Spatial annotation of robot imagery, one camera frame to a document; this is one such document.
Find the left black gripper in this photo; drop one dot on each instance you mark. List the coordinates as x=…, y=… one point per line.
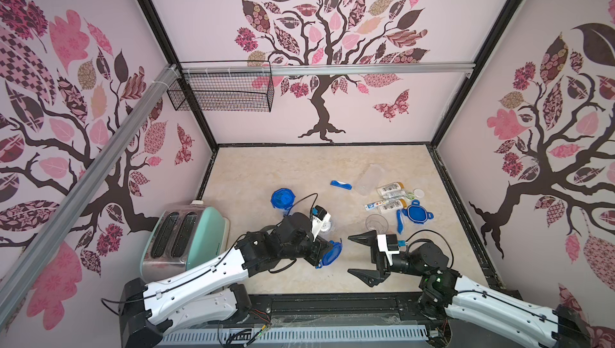
x=319, y=247

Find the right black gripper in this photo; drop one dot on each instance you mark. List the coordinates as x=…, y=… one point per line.
x=379, y=255

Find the white toothpaste tube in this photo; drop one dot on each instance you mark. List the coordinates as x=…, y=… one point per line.
x=375, y=205

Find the blue lid toiletry container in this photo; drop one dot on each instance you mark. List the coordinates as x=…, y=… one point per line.
x=283, y=199
x=326, y=228
x=369, y=180

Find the detached blue container lid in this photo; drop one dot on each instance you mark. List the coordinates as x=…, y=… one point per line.
x=416, y=213

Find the small white round cap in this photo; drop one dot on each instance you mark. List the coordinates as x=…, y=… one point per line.
x=418, y=193

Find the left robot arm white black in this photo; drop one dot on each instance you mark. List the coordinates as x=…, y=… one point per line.
x=213, y=291

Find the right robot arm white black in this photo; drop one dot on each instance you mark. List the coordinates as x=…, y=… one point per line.
x=448, y=294

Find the clear drinking glass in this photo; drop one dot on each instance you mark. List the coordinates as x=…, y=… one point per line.
x=378, y=223

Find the mint green silver toaster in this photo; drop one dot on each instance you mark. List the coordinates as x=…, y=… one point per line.
x=184, y=237

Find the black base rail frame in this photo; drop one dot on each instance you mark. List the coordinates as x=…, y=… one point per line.
x=314, y=304

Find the white slotted cable duct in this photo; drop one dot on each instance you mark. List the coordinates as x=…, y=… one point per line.
x=294, y=336

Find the black wire basket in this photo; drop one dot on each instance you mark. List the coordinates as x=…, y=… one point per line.
x=223, y=86

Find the back aluminium rail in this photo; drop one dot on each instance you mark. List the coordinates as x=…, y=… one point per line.
x=331, y=68

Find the aluminium rail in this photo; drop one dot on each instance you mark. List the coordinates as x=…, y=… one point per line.
x=331, y=68
x=21, y=277

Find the left aluminium rail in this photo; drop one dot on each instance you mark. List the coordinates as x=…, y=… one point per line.
x=21, y=277

